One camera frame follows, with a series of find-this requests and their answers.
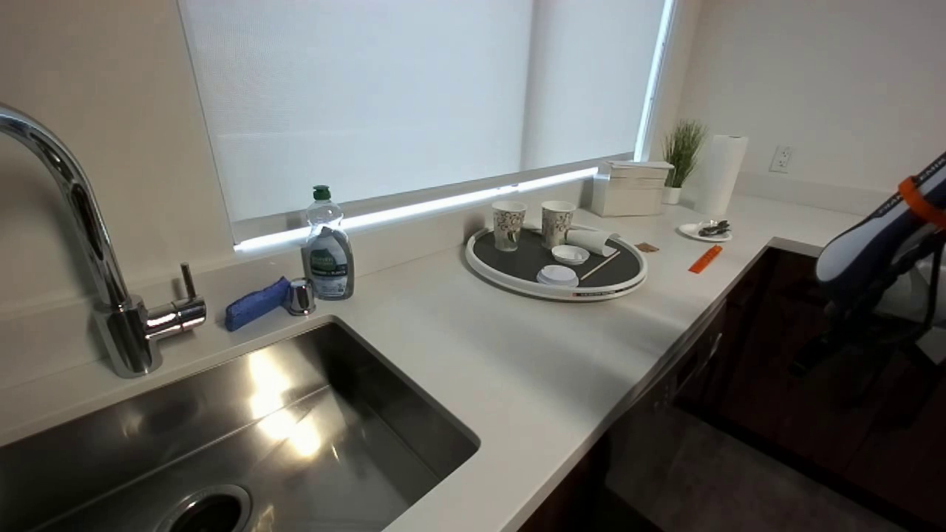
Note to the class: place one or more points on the small white dish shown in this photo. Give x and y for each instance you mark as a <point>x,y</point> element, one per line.
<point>557,275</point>
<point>569,255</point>

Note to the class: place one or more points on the wooden chopstick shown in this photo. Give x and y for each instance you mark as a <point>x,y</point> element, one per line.
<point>600,266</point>

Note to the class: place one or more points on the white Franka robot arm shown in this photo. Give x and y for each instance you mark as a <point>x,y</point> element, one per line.
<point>876,245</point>

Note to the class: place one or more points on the dish soap bottle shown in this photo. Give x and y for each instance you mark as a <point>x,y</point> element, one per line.
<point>331,260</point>

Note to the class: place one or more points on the small potted green plant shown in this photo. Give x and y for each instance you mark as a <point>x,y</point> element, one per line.
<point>681,148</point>

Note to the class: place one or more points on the white rectangular container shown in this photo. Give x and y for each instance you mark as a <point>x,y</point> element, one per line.
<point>631,193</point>

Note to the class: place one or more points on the chrome kitchen faucet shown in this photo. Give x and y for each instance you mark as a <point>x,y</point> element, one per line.
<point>122,334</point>

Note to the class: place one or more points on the plain white paper cup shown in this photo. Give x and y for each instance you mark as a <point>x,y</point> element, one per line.
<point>595,239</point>

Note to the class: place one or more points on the blue dish brush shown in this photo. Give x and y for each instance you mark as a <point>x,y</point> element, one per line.
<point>257,303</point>

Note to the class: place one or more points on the white window blind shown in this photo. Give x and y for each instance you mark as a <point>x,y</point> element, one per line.
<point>394,88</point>

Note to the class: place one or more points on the stainless steel sink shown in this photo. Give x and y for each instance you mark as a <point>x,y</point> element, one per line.
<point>328,433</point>

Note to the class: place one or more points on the paper towel roll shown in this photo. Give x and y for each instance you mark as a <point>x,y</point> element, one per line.
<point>721,179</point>

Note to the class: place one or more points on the white wall outlet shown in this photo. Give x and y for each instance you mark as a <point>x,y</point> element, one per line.
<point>783,159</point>

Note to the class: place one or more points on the round black white tray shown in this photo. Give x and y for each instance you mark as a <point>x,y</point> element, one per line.
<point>520,266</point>

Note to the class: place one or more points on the orange plastic strip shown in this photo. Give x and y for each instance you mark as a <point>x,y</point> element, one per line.
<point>706,257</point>

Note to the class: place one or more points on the small white plate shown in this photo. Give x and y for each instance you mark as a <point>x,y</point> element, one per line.
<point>691,230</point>

